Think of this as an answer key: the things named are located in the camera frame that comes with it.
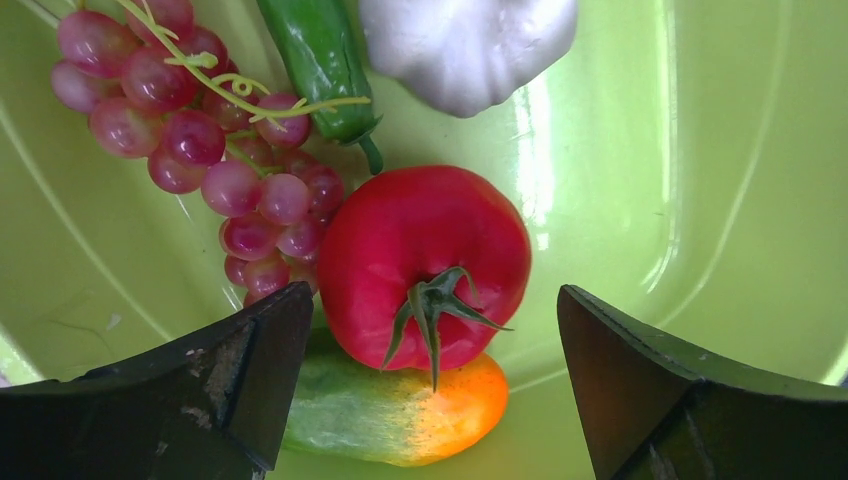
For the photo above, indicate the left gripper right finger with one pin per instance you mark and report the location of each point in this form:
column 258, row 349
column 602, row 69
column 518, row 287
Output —
column 654, row 406

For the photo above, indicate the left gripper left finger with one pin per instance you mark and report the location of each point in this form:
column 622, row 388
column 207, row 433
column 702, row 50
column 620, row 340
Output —
column 212, row 404

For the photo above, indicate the green plastic tray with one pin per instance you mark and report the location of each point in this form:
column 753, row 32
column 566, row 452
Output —
column 686, row 162

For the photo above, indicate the white garlic bulb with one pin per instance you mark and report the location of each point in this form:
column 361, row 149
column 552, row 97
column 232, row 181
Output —
column 463, row 57

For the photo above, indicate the red tomato with stem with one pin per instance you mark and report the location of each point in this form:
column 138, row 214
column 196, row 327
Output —
column 421, row 267

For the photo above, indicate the green orange mango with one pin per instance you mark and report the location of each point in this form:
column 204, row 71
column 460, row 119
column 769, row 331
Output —
column 343, row 408

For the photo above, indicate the red grape bunch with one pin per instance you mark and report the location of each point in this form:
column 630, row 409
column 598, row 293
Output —
column 159, row 87

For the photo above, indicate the green chili pepper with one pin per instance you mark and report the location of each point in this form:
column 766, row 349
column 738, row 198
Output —
column 318, row 47

